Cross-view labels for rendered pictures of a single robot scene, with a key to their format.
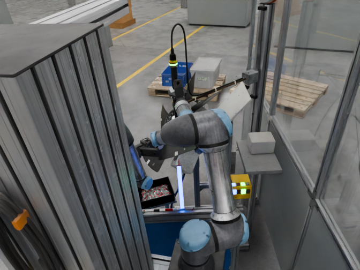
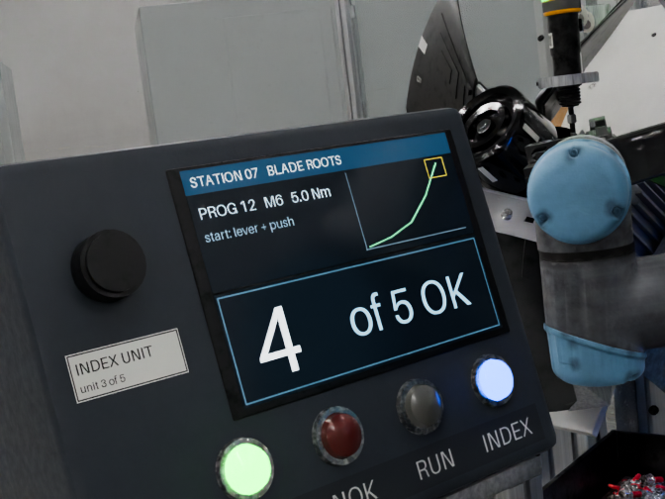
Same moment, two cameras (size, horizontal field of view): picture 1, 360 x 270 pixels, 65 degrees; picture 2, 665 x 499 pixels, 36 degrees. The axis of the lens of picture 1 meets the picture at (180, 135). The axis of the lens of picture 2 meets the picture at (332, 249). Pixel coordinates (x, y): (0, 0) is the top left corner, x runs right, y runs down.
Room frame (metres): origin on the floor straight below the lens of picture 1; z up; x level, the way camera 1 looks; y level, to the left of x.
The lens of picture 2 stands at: (0.70, 1.00, 1.26)
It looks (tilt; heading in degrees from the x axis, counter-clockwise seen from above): 7 degrees down; 321
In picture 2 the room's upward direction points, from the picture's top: 7 degrees counter-clockwise
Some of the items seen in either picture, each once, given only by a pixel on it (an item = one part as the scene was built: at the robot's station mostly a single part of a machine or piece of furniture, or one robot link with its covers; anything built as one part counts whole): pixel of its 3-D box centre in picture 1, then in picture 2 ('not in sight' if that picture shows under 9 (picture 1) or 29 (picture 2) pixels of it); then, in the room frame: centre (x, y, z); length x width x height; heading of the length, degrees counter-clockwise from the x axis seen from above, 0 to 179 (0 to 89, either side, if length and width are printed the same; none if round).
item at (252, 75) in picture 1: (250, 76); (592, 29); (1.81, -0.52, 1.35); 0.10 x 0.07 x 0.09; 123
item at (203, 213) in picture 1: (165, 215); not in sight; (1.11, 0.12, 0.82); 0.90 x 0.04 x 0.08; 88
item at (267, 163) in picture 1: (257, 155); not in sight; (1.56, -0.55, 0.85); 0.36 x 0.24 x 0.03; 178
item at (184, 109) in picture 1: (185, 115); not in sight; (1.18, -0.03, 1.44); 0.11 x 0.08 x 0.09; 8
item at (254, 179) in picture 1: (252, 197); not in sight; (1.56, -0.55, 0.42); 0.04 x 0.04 x 0.83; 88
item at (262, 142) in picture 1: (260, 141); not in sight; (1.64, -0.58, 0.92); 0.17 x 0.16 x 0.11; 88
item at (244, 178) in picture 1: (234, 187); not in sight; (1.09, -0.28, 1.02); 0.16 x 0.10 x 0.11; 88
